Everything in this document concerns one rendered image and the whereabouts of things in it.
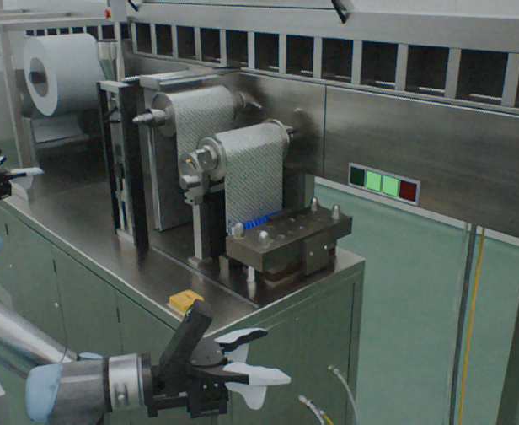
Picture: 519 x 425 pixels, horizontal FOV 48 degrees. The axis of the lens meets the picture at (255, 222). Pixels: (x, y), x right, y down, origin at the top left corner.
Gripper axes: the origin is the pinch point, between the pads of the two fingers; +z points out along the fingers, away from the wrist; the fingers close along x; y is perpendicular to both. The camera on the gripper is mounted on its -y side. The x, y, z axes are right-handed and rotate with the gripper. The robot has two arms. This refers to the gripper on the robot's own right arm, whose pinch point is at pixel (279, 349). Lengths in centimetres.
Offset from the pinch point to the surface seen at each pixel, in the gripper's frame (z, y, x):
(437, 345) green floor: 122, 101, -172
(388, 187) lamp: 52, -5, -79
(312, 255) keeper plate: 30, 16, -85
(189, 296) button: -8, 21, -76
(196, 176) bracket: -2, -9, -98
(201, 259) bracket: -2, 19, -101
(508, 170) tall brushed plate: 69, -14, -49
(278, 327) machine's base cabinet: 17, 33, -75
